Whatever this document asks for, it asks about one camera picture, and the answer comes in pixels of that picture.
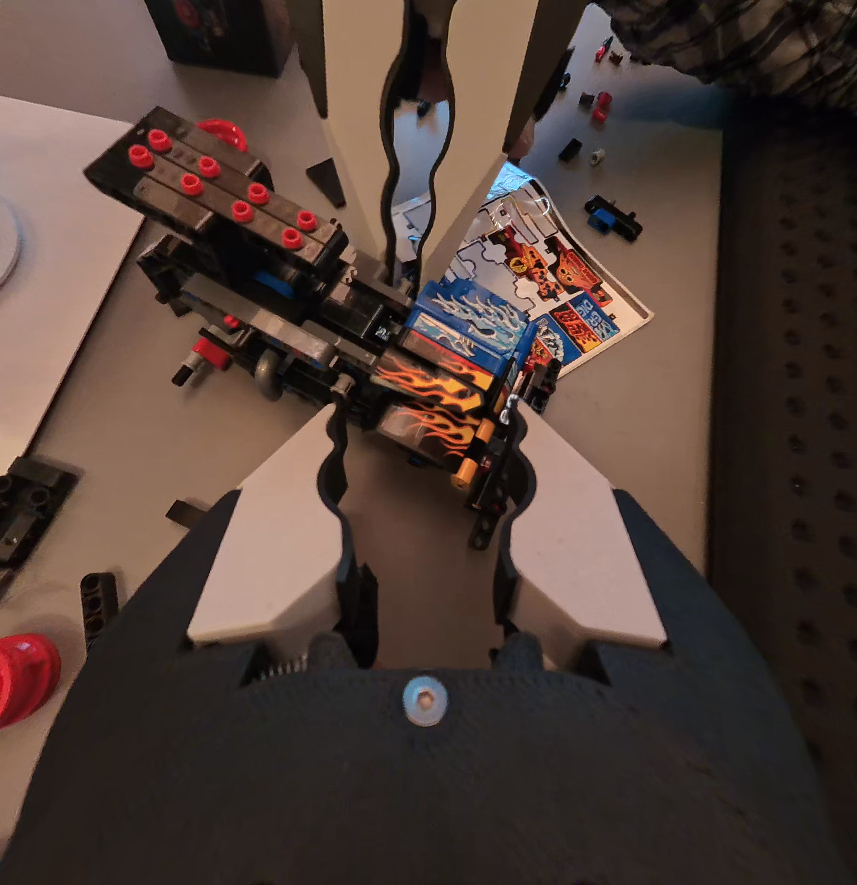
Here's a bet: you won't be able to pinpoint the person's right forearm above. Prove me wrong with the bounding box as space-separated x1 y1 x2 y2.
597 0 857 117

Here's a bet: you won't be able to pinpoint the colourful sticker sheet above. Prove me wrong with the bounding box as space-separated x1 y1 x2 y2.
392 176 656 379

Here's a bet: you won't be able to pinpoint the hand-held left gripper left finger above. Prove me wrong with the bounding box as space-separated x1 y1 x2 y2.
186 403 356 647

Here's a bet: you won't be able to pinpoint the red wheel rim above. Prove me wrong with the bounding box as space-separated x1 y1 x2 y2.
0 631 63 735
195 116 249 154

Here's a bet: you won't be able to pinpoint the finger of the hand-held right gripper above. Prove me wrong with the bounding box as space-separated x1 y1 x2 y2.
286 0 411 269
413 0 590 277

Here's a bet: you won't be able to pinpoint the black toy set box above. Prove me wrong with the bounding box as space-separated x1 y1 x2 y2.
143 0 296 78

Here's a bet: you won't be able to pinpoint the white book stand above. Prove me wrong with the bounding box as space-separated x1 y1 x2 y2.
0 92 148 485

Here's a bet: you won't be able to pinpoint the black studded plate piece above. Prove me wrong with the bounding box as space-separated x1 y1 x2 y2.
0 455 81 606

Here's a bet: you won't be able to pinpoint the black and blue brick piece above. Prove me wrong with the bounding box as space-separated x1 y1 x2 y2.
582 195 644 244

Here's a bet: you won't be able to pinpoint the toy brick truck model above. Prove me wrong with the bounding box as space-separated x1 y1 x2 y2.
84 106 562 552

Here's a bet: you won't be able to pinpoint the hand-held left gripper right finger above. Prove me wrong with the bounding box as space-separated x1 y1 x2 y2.
494 401 670 652

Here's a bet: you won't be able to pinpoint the scattered small brick pieces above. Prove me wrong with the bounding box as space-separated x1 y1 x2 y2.
556 35 617 167

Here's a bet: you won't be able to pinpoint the black beam piece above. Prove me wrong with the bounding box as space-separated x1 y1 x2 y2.
79 571 120 649

